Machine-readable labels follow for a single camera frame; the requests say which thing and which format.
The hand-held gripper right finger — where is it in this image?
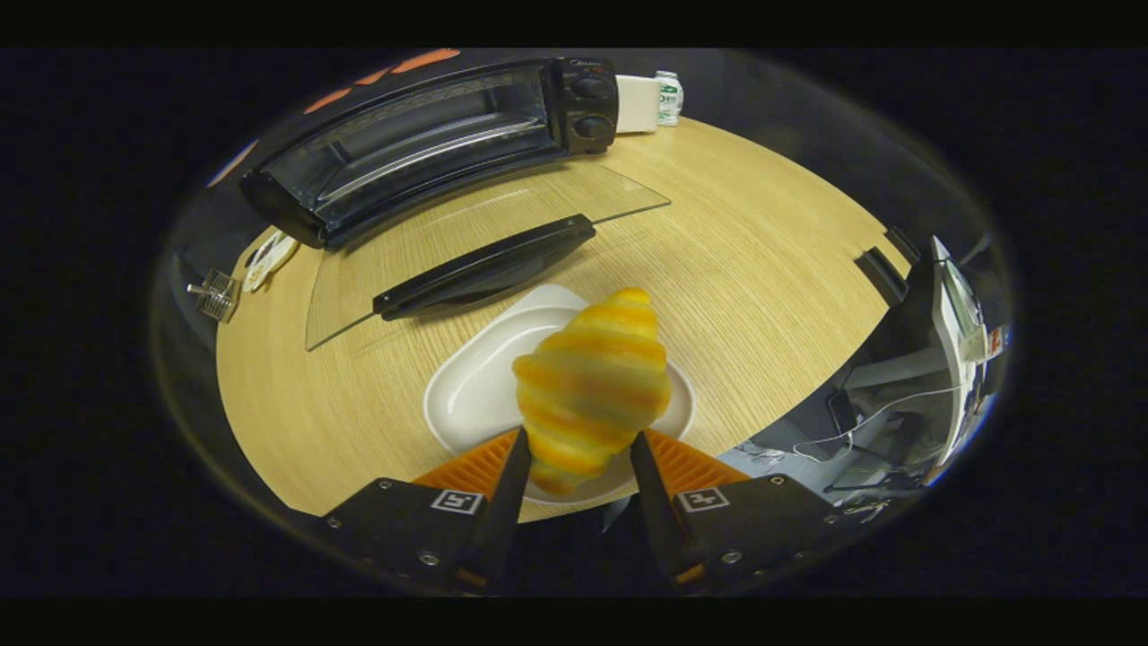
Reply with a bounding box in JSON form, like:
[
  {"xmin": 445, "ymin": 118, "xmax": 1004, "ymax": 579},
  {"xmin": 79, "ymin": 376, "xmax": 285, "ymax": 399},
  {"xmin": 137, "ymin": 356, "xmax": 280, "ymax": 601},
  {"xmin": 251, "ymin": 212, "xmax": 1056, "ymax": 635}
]
[{"xmin": 629, "ymin": 429, "xmax": 864, "ymax": 594}]

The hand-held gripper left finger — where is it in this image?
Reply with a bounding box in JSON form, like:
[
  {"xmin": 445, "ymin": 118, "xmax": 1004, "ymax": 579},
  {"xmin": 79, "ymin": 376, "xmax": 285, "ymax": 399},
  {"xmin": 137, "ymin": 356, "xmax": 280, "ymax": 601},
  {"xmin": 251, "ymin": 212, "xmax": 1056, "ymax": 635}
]
[{"xmin": 321, "ymin": 427, "xmax": 534, "ymax": 596}]

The golden croissant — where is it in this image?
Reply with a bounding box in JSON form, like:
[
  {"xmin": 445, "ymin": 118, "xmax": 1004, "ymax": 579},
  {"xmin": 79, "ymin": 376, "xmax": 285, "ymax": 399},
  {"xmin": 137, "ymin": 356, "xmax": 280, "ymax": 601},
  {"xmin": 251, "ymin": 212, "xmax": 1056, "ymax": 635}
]
[{"xmin": 510, "ymin": 286, "xmax": 674, "ymax": 498}]

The black toaster oven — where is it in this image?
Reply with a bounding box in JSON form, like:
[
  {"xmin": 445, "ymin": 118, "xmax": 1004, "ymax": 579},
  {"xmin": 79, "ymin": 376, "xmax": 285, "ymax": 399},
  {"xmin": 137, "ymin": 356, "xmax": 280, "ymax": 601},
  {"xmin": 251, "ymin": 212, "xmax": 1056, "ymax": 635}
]
[{"xmin": 239, "ymin": 56, "xmax": 673, "ymax": 353}]

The white pop-up toaster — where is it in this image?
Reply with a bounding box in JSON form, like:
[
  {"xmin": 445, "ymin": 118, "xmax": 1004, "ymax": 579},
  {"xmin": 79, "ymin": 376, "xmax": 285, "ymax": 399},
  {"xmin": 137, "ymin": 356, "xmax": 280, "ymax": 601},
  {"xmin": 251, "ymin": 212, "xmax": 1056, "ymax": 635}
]
[{"xmin": 614, "ymin": 74, "xmax": 663, "ymax": 135}]

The white oval plate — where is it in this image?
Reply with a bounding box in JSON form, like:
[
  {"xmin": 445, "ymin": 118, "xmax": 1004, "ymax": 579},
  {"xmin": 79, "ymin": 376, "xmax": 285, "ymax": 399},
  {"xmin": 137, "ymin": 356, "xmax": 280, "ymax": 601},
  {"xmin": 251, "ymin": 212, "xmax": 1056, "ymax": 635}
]
[{"xmin": 422, "ymin": 283, "xmax": 698, "ymax": 506}]

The white patterned coaster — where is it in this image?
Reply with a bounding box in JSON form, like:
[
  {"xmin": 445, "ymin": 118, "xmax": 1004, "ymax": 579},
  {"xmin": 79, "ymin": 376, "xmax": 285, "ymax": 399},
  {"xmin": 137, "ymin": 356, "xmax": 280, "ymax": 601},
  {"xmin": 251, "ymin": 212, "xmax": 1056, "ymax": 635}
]
[{"xmin": 241, "ymin": 231, "xmax": 300, "ymax": 294}]

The clear glass juicer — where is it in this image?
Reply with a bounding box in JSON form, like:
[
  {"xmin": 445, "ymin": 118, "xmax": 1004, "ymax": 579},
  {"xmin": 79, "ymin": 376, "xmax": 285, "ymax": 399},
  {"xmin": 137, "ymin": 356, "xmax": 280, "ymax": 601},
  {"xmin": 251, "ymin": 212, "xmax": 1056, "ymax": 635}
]
[{"xmin": 186, "ymin": 266, "xmax": 242, "ymax": 325}]

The grey computer monitor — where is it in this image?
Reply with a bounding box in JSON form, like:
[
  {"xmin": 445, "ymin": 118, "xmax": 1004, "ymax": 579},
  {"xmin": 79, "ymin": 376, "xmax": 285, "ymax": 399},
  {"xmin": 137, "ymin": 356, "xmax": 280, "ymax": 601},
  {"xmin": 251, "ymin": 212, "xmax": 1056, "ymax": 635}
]
[{"xmin": 927, "ymin": 234, "xmax": 993, "ymax": 365}]

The small green-label bottle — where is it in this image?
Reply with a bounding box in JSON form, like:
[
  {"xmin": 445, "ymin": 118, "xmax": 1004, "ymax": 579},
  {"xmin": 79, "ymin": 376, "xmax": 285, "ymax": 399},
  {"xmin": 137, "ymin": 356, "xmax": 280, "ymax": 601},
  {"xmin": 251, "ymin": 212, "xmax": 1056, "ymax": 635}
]
[{"xmin": 654, "ymin": 69, "xmax": 685, "ymax": 128}]

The white cable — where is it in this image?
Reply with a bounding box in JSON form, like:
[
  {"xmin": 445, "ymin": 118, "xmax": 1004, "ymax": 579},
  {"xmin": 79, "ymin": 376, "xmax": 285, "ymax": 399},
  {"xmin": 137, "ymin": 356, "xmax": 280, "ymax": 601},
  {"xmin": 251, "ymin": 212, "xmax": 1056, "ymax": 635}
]
[{"xmin": 793, "ymin": 384, "xmax": 971, "ymax": 464}]

